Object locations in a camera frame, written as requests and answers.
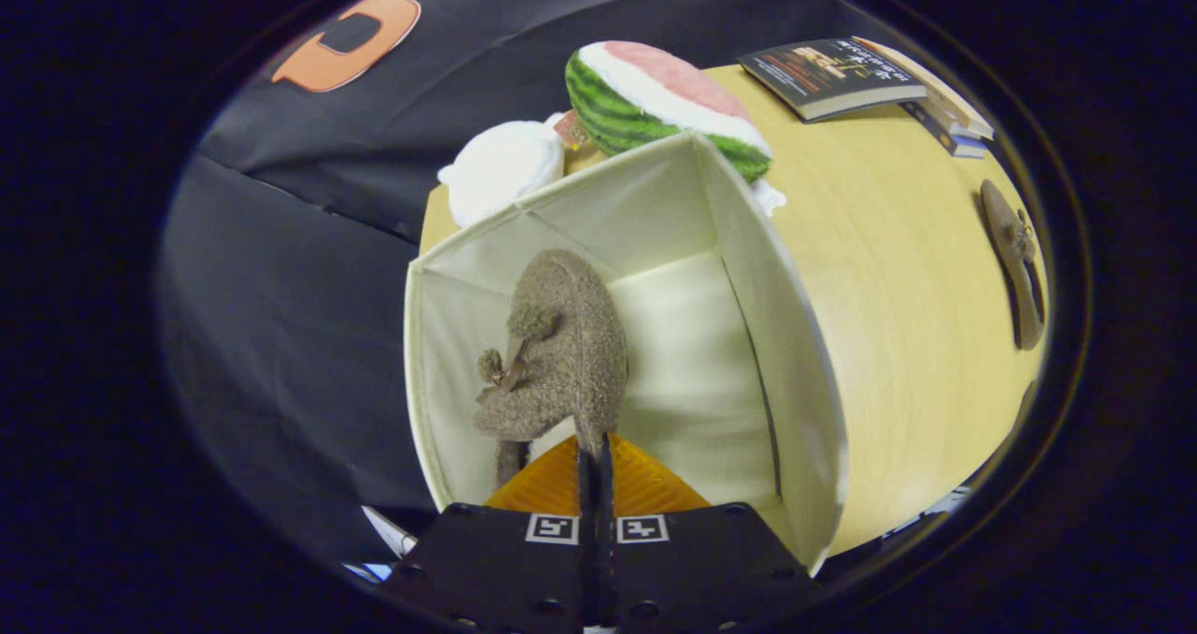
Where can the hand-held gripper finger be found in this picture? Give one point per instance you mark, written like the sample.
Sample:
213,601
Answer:
605,494
584,494

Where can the brown fuzzy shoe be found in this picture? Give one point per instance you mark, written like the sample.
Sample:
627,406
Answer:
1010,241
570,335

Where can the grey fabric storage box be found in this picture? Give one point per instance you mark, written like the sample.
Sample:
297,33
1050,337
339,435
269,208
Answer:
683,335

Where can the white plush toy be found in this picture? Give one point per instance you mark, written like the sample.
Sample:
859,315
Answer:
500,171

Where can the black backdrop cloth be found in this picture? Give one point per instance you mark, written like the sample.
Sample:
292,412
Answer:
281,335

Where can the watermelon slice plush toy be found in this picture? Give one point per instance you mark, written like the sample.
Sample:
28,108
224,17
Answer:
645,92

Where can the black cover book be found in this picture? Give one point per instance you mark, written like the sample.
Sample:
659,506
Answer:
823,73

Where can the blue cover book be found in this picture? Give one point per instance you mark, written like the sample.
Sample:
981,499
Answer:
954,143

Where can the beige cover book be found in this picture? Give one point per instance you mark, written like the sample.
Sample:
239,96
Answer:
944,101

